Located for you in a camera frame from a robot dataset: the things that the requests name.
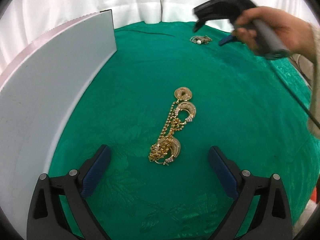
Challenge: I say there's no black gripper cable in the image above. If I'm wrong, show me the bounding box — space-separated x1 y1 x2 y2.
267 55 320 129

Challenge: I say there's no white cardboard box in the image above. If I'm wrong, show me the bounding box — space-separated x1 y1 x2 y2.
1 10 117 238

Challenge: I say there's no white curtain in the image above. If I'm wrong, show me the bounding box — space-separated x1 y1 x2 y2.
1 0 317 69

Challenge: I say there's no green patterned table cloth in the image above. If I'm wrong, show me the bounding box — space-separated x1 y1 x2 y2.
49 22 319 239

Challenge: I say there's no cream sweater right forearm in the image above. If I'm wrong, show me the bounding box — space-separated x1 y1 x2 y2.
308 25 320 139

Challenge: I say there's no silver pearl necklace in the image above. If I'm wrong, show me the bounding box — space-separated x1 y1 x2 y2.
189 35 213 46

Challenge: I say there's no person's right hand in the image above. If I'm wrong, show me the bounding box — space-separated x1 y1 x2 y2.
232 7 317 64

